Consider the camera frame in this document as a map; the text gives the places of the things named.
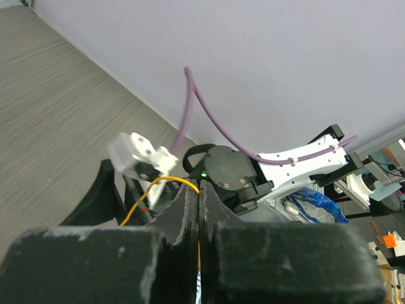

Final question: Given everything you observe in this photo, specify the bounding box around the blue plastic bag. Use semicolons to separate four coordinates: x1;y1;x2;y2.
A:
289;187;349;224

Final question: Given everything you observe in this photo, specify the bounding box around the yellow wire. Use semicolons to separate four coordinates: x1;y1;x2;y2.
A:
119;176;202;279

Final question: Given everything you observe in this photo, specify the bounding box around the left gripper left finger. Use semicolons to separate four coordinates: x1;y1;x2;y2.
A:
1;186;199;303

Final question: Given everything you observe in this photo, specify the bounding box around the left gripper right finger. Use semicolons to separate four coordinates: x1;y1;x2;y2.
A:
199;181;386;303

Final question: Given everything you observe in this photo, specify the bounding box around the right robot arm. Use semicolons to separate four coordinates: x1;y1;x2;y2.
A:
63;125;363;226

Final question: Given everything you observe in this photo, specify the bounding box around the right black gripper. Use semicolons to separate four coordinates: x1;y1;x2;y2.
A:
59;159;178;226

